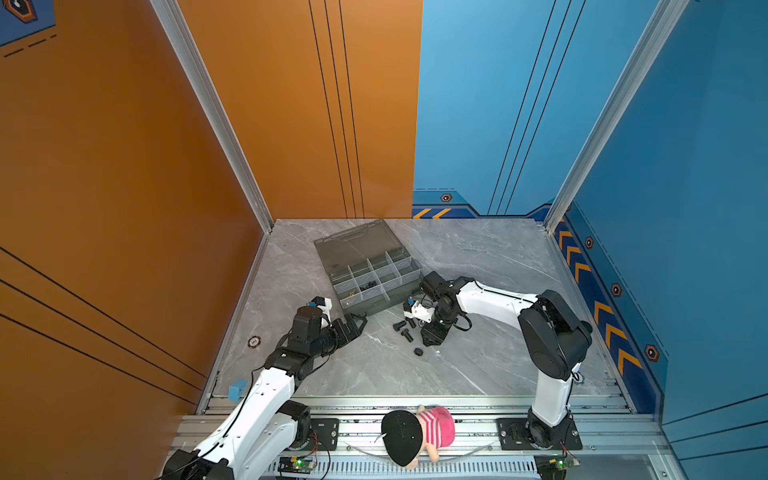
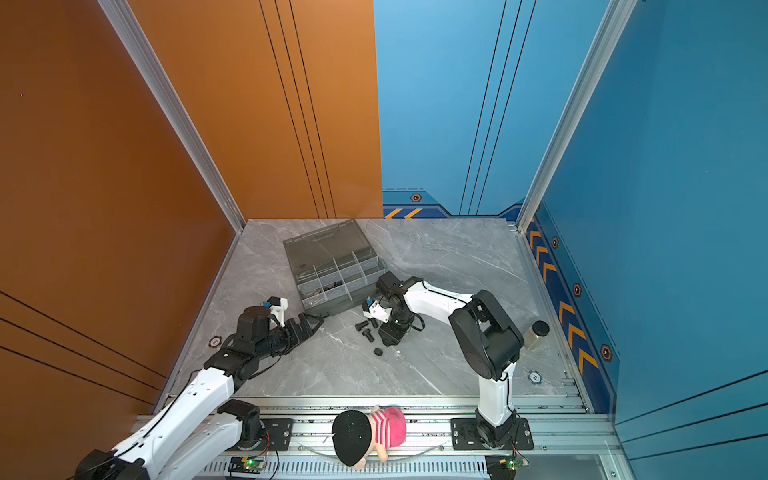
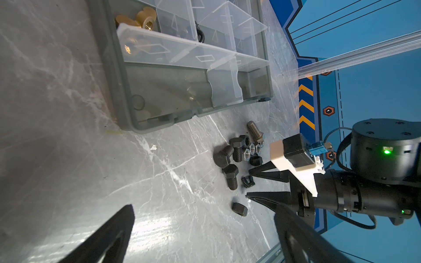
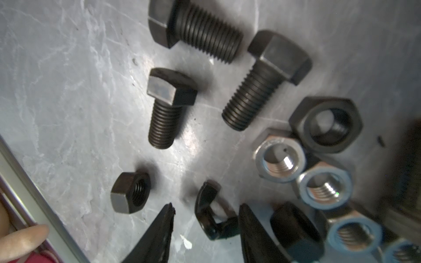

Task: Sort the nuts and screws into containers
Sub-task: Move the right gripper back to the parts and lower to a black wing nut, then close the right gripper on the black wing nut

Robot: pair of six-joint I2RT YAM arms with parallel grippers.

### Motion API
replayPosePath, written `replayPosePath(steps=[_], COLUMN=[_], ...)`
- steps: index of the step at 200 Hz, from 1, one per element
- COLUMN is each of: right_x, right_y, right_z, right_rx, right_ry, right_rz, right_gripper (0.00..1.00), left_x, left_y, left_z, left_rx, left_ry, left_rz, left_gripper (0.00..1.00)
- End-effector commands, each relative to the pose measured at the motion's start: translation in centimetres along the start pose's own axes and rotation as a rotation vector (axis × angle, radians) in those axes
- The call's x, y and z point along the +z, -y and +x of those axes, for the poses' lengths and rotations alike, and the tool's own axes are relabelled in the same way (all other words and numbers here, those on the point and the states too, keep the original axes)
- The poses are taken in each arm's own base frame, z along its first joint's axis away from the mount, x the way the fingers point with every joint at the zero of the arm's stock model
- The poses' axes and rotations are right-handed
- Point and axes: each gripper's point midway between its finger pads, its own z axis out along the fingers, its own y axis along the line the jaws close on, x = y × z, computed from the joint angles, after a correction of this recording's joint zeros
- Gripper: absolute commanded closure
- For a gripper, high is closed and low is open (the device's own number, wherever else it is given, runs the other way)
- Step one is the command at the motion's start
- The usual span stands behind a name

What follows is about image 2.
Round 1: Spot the round floor marker right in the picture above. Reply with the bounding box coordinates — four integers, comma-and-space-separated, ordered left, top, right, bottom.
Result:
527, 371, 542, 385

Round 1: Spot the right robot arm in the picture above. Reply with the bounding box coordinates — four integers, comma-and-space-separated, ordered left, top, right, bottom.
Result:
362, 272, 534, 451

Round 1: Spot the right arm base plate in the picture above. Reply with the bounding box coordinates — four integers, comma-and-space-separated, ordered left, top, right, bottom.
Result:
450, 415, 535, 451

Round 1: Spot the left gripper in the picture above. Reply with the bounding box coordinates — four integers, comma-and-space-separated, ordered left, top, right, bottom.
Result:
256, 313, 324, 363

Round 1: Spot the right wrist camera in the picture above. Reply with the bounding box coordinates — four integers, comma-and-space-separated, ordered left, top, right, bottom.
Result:
362, 298, 392, 323

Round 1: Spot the right aluminium corner post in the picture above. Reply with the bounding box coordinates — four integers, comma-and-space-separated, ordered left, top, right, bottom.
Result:
516, 0, 637, 234

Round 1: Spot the right circuit board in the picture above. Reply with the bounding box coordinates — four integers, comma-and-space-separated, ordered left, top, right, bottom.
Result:
485, 455, 530, 480

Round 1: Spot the left aluminium corner post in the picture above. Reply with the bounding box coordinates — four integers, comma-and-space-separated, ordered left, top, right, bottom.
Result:
98, 0, 246, 234

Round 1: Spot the left circuit board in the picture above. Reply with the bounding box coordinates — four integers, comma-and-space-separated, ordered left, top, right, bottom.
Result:
227, 456, 267, 476

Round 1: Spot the aluminium corner post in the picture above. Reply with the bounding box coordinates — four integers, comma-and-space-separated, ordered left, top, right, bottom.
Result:
98, 0, 246, 234
516, 0, 637, 234

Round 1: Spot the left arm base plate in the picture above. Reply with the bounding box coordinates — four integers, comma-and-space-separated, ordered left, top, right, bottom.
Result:
235, 418, 294, 452

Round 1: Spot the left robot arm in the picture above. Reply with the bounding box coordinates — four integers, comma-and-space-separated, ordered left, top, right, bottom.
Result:
73, 297, 325, 479

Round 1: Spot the grey plastic organizer box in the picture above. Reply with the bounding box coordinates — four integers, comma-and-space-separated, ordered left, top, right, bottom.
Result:
283, 220, 388, 317

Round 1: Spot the circuit board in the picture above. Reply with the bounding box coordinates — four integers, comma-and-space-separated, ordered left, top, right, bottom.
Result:
485, 455, 530, 480
227, 456, 267, 476

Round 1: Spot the aluminium rail frame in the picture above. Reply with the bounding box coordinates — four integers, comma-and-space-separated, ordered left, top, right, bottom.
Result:
157, 394, 632, 479

